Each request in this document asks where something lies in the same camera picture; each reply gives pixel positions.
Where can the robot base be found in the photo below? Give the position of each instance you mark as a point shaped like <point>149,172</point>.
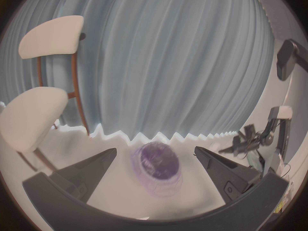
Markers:
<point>290,189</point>

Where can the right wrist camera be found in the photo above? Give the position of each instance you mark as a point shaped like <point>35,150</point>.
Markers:
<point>249,131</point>

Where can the blue-green curtain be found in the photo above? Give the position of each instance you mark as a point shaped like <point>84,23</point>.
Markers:
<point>156,56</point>

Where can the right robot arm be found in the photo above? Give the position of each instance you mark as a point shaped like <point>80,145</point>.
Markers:
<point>282,138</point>

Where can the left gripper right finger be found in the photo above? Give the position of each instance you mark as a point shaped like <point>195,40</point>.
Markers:
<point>223,174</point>

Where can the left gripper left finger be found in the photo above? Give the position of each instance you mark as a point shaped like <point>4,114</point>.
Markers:
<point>91,169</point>

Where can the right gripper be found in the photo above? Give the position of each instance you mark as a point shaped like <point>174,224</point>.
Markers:
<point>237,147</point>

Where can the purple plastic bag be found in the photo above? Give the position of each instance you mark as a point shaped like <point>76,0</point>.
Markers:
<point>158,162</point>

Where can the wooden chair with white cushions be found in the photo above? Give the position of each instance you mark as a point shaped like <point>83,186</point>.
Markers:
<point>36,119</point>

